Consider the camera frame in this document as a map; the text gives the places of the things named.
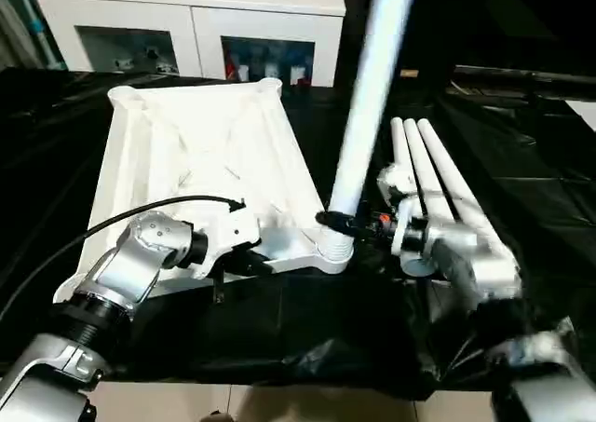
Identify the white plastic table top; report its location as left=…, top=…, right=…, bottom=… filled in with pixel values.
left=53, top=77, right=356, bottom=305

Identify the white plastic table leg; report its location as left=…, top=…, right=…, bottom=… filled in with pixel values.
left=389, top=116, right=420, bottom=199
left=403, top=117, right=455, bottom=223
left=417, top=117, right=518, bottom=265
left=325, top=0, right=423, bottom=260

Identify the black mat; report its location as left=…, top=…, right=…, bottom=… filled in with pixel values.
left=0, top=65, right=596, bottom=402

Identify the red white small bottle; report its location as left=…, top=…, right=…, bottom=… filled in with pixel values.
left=226, top=53, right=248, bottom=81

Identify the black case with gold label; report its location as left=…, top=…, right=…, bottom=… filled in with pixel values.
left=334, top=0, right=457, bottom=92

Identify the black long bar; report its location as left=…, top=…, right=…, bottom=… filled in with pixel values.
left=454, top=65, right=596, bottom=111

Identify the white flat sheet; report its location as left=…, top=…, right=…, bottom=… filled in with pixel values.
left=565, top=98, right=596, bottom=132

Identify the white cabinet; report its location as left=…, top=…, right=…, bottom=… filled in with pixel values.
left=32, top=0, right=348, bottom=88

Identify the grey curtain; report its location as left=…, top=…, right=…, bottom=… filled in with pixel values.
left=0, top=0, right=66, bottom=72

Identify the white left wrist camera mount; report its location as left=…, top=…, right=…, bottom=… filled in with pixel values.
left=193, top=197, right=264, bottom=281

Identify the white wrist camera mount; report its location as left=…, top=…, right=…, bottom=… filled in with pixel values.
left=376, top=163, right=420, bottom=255
left=193, top=197, right=264, bottom=281

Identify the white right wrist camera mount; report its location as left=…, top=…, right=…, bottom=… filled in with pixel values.
left=376, top=163, right=420, bottom=255

